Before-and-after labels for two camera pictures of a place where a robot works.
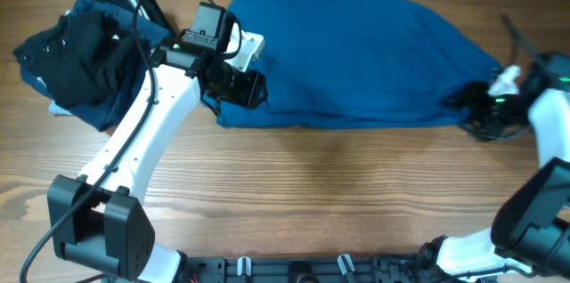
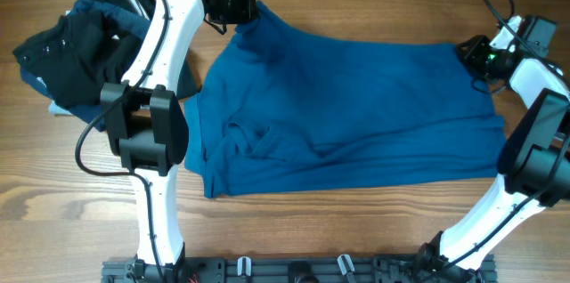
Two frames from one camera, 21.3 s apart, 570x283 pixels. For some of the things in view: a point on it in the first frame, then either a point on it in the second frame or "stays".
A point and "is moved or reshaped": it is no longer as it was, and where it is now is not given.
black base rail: x=315 y=269 stays
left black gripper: x=252 y=83 → x=248 y=11
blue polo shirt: x=340 y=56 is moved or reshaped
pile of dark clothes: x=87 y=65 stays
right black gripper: x=471 y=96 → x=476 y=46
